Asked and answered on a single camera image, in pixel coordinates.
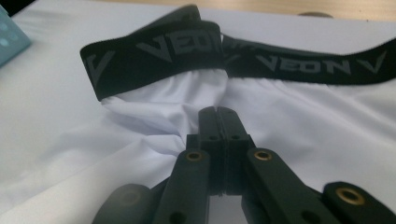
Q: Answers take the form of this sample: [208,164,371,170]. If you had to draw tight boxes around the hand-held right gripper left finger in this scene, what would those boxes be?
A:
[186,105,225,197]

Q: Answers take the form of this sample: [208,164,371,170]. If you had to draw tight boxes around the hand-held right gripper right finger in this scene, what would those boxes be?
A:
[217,105,257,197]

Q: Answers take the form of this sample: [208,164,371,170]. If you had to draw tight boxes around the white shorts with black waistband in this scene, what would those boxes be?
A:
[0,4,396,224]

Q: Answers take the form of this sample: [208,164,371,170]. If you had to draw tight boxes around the light blue plastic basket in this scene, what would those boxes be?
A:
[0,4,33,68]

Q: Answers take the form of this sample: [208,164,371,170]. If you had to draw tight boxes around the wooden table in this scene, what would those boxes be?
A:
[102,0,396,22]

